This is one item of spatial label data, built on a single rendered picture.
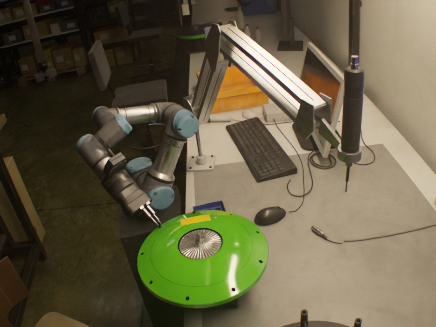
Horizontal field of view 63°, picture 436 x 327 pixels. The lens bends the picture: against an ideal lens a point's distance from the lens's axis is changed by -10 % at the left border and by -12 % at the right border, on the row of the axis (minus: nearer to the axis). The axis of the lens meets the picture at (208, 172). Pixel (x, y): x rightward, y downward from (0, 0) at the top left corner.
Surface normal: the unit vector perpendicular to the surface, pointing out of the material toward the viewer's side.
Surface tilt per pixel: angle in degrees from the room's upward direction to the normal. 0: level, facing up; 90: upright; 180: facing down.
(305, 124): 90
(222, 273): 17
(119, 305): 0
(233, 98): 94
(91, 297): 0
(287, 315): 0
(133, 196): 32
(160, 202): 94
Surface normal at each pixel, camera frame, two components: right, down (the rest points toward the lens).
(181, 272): -0.22, -0.67
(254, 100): 0.17, 0.59
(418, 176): -0.11, -0.83
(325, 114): -0.87, 0.36
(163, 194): 0.47, 0.51
